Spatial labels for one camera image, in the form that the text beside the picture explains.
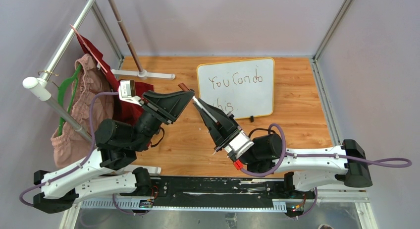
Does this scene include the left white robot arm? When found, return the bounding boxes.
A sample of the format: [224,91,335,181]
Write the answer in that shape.
[32,88,195,214]

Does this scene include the pink hanger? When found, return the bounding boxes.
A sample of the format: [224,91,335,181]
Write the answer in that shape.
[70,24,107,75]

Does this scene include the red garment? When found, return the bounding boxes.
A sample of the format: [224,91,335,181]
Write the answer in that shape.
[76,33,154,125]

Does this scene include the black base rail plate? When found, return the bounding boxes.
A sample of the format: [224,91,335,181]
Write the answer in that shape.
[112,176,317,215]

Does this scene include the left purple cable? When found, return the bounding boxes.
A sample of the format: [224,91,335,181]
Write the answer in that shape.
[19,91,145,217]

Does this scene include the green hanger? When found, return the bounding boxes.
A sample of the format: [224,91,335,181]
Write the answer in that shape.
[57,63,83,136]

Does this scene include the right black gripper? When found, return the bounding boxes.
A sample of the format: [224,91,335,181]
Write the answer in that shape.
[194,99,242,153]

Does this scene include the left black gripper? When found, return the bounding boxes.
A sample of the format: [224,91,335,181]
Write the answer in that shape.
[130,89,197,152]

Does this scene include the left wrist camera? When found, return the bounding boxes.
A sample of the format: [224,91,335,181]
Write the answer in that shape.
[118,80,141,106]

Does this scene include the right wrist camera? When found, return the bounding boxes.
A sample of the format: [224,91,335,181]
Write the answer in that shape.
[223,130,254,170]

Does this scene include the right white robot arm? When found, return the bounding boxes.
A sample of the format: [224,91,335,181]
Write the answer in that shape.
[193,97,373,198]

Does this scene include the yellow-framed whiteboard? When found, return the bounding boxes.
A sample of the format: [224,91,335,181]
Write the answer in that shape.
[197,57,275,119]

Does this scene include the metal clothes rack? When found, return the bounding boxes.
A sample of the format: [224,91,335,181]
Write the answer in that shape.
[22,0,176,175]

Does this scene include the brown whiteboard marker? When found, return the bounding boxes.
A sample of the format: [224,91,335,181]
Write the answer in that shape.
[192,96,219,126]

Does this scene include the brown marker cap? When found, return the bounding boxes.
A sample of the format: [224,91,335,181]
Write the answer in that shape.
[178,83,190,92]

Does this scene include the pink garment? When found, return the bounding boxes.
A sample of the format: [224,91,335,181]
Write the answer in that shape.
[51,54,114,168]

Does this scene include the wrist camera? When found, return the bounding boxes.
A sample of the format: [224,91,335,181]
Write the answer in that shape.
[223,130,254,170]
[118,80,141,106]

